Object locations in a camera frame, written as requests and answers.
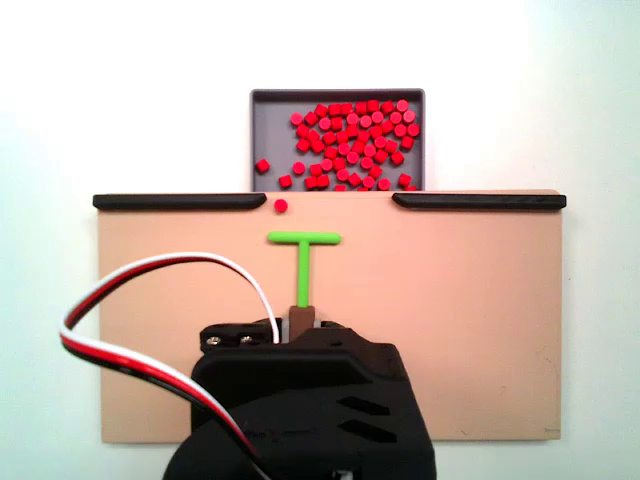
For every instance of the brown tool holder block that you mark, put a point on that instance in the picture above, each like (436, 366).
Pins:
(302, 322)

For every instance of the green T-shaped pusher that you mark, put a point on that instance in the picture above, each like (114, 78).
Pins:
(303, 270)

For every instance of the grey rectangular container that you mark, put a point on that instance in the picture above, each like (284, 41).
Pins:
(270, 130)

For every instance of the beige flat board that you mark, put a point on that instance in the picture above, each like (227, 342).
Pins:
(450, 325)

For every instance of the black guide rail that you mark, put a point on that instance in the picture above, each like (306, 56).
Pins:
(480, 201)
(180, 201)

